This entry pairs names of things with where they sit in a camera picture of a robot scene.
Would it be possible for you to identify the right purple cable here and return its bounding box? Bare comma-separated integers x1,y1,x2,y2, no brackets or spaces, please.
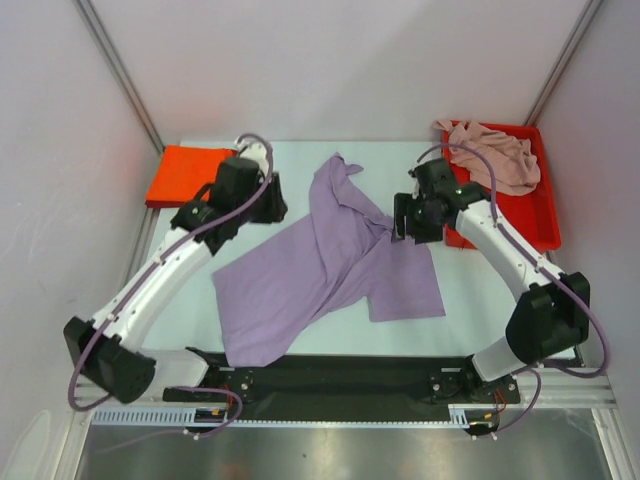
414,142,612,441

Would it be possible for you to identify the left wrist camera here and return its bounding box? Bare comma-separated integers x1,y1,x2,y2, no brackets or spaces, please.
234,133,272,176

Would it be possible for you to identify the folded orange t-shirt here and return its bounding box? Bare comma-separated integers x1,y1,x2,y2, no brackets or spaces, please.
145,145,236,203

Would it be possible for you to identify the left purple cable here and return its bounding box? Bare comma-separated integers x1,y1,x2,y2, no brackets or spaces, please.
67,132,275,441

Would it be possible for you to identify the aluminium frame rail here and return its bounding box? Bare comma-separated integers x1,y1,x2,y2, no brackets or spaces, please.
71,368,617,409

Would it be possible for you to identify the purple t-shirt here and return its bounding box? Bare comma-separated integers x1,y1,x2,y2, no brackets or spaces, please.
212,154,445,367

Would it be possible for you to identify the purple cable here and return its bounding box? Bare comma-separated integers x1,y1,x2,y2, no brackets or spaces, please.
67,132,275,441
414,142,612,441

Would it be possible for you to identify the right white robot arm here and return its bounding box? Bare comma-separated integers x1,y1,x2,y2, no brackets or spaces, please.
392,158,590,401

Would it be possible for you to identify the crumpled pink t-shirt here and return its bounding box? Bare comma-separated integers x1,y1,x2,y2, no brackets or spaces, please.
432,120,541,197

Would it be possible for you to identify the right aluminium corner post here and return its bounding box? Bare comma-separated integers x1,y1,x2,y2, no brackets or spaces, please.
523,0,608,126

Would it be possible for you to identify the red plastic bin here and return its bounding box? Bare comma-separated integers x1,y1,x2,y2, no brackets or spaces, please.
440,123,561,253

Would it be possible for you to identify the white slotted cable duct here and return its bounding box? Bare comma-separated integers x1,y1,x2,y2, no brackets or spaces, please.
91,405,499,432

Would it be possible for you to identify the aluminium corner post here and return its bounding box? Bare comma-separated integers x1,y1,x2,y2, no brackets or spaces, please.
523,0,608,126
72,0,166,155

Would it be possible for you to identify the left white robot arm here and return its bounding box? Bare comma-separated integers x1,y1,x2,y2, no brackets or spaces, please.
63,145,287,411

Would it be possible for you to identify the left aluminium corner post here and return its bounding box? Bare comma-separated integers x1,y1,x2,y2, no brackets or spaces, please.
72,0,166,155

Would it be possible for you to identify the folded dark red t-shirt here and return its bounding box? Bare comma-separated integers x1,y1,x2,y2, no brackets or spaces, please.
145,200,185,209

